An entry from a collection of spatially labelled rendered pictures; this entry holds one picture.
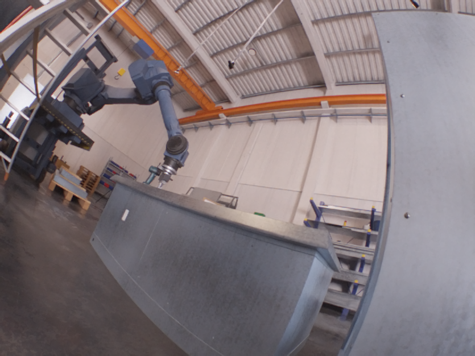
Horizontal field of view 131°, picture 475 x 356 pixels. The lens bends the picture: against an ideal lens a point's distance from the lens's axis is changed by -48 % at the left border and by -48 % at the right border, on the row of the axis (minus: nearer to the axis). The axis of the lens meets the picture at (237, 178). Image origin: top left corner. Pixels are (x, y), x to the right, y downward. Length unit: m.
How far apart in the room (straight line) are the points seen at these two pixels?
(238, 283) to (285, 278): 0.18
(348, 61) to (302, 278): 8.34
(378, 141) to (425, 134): 6.36
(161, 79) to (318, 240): 1.97
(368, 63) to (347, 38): 1.25
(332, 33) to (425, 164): 7.89
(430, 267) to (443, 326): 0.10
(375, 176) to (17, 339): 6.39
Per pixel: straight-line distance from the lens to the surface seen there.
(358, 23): 8.04
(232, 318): 0.81
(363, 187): 6.01
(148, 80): 2.22
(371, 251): 4.46
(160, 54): 10.38
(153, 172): 1.89
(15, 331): 0.72
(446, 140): 0.50
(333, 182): 6.17
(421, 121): 0.52
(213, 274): 0.86
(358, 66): 8.71
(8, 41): 0.77
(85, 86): 2.79
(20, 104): 8.11
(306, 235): 0.67
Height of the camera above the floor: 0.50
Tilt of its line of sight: 19 degrees up
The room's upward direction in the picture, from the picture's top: 23 degrees clockwise
